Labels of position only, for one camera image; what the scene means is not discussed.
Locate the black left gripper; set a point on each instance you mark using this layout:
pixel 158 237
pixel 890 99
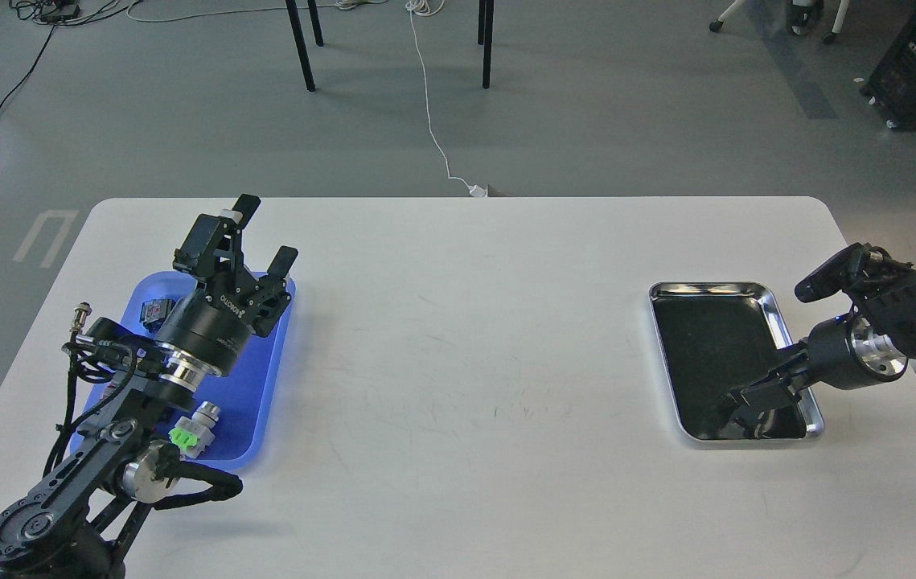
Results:
pixel 214 328

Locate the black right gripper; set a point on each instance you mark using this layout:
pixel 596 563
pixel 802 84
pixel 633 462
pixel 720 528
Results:
pixel 846 353

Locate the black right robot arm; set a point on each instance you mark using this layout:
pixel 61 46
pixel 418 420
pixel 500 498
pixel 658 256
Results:
pixel 880 288

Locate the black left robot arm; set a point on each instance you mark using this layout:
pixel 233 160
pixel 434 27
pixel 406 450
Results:
pixel 110 466

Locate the silver metal tray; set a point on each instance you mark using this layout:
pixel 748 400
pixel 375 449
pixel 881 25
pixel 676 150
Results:
pixel 717 335

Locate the blue plastic tray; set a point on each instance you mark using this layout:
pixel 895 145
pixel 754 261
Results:
pixel 244 397

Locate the green white push button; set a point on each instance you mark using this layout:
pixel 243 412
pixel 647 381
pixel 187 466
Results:
pixel 193 435

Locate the red emergency stop button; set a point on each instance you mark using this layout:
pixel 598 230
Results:
pixel 107 391

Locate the black table legs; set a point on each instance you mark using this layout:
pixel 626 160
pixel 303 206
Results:
pixel 414 10

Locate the blue black switch block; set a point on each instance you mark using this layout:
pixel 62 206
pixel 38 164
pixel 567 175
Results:
pixel 155 312

